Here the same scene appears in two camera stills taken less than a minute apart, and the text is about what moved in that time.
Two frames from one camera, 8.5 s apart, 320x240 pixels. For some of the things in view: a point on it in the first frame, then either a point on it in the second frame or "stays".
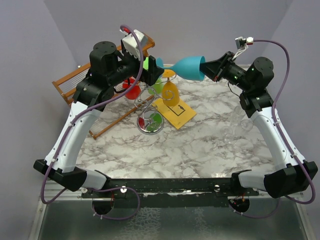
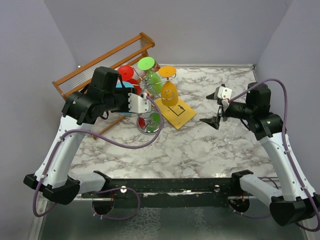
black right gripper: (214, 69) to (214, 121)
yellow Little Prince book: (177, 115) stays
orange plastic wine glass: (170, 94) stays
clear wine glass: (228, 138) stays
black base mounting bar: (170, 192) stays
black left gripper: (154, 71) to (125, 91)
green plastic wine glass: (158, 87) stays
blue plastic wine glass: (188, 68) to (127, 84)
